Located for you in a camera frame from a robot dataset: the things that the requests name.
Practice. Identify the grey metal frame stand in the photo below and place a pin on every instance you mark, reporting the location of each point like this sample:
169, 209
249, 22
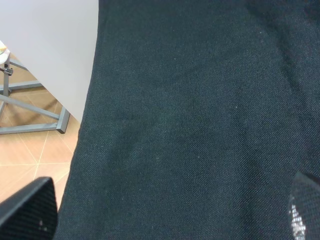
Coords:
61, 119

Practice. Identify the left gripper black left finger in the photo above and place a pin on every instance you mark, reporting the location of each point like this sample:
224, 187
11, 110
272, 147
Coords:
31, 213

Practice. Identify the black tablecloth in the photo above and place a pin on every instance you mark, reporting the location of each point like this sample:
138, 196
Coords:
198, 116

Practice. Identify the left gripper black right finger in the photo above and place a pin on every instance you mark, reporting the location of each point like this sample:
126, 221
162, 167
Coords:
304, 207

